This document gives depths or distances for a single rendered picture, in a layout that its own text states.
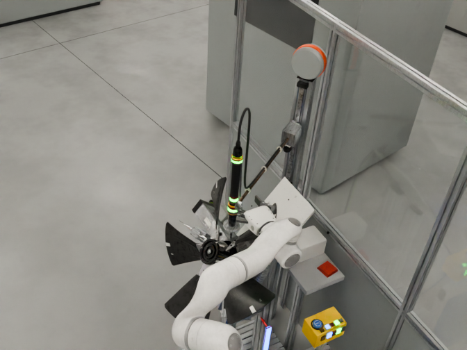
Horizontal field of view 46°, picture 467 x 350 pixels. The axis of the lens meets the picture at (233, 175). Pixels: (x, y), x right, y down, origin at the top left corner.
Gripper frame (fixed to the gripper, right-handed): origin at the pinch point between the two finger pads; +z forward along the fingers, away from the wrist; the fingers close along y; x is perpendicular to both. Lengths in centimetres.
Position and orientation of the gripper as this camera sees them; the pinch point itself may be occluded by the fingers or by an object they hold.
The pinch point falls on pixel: (247, 203)
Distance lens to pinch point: 206.3
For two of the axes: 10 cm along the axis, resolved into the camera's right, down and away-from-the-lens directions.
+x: 0.6, -7.7, -6.4
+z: -4.7, -5.8, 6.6
